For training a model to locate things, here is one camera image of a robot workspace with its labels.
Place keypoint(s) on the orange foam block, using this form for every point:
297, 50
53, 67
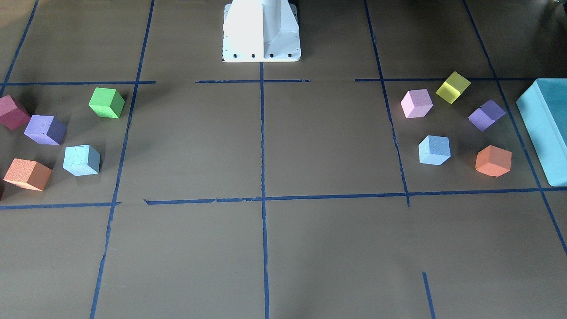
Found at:
27, 174
493, 161

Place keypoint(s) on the light blue block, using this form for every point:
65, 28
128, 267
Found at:
434, 150
81, 160

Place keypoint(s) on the purple foam block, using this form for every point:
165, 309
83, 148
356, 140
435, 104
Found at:
46, 130
486, 115

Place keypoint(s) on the teal plastic bin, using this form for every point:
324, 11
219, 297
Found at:
543, 107

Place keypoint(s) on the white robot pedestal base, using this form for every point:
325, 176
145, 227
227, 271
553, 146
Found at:
260, 31

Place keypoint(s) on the pink foam block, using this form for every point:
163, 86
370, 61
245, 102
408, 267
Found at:
416, 103

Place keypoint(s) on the green foam block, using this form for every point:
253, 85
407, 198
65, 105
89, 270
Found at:
106, 103

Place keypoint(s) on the yellow foam block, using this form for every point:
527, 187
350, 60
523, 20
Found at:
453, 87

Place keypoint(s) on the dark red foam block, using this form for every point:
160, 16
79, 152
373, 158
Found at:
12, 114

